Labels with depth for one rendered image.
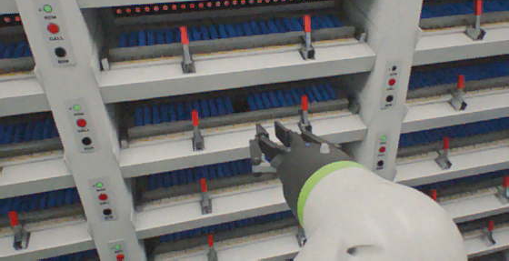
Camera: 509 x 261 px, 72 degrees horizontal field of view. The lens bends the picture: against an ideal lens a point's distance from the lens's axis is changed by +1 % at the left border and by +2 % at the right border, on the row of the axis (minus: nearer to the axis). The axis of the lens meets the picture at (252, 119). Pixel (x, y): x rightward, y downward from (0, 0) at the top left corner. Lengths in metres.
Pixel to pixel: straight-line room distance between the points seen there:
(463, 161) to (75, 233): 1.09
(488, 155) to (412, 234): 1.03
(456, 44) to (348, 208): 0.75
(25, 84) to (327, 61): 0.62
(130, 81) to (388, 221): 0.59
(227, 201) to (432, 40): 0.65
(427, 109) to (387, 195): 0.78
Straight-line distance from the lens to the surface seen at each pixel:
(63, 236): 1.00
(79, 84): 0.76
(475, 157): 1.26
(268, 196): 0.96
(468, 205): 1.38
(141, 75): 0.76
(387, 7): 0.85
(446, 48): 0.97
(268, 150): 0.53
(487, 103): 1.17
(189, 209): 0.95
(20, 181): 0.89
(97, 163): 0.83
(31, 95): 0.79
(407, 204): 0.28
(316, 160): 0.38
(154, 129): 0.86
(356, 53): 0.85
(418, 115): 1.02
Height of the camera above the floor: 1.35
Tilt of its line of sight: 27 degrees down
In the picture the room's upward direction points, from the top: 3 degrees counter-clockwise
